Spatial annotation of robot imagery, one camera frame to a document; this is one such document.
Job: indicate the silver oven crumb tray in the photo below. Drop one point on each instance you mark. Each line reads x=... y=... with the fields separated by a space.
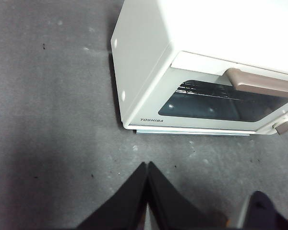
x=194 y=132

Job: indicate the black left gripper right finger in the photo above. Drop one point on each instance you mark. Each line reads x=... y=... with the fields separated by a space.
x=170 y=208

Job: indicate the white Toshiba toaster oven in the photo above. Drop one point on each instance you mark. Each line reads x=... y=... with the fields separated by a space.
x=146 y=60

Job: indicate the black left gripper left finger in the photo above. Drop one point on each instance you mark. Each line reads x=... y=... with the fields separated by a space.
x=124 y=206

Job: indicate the orange pumpkin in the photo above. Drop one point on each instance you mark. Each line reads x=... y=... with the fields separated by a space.
x=226 y=221

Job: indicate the beige oven knob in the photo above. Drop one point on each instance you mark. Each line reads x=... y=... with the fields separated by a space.
x=283 y=126

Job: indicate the dark purple eggplant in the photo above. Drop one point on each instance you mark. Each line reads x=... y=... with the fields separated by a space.
x=264 y=213

